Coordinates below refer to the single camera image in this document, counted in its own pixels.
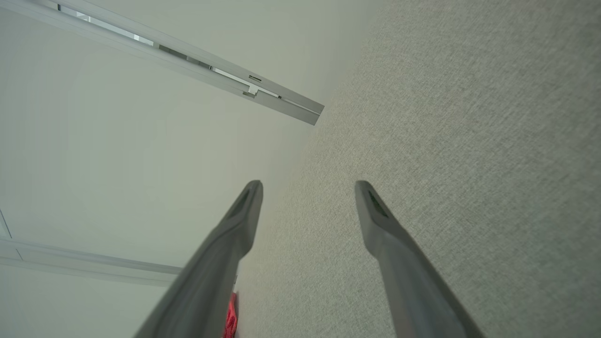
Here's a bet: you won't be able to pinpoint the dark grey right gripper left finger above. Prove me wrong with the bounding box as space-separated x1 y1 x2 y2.
134 180 264 338

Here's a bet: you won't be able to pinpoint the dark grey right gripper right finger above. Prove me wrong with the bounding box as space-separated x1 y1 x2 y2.
354 180 485 338

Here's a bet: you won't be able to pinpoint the red shorts with white hem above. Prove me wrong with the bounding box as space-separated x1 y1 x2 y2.
223 291 239 338

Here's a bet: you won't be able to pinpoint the grey partition post with bracket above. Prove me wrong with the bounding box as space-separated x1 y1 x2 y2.
0 209 183 287

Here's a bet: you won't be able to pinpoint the grey partition post with gap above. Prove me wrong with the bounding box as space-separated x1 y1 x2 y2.
0 0 325 126

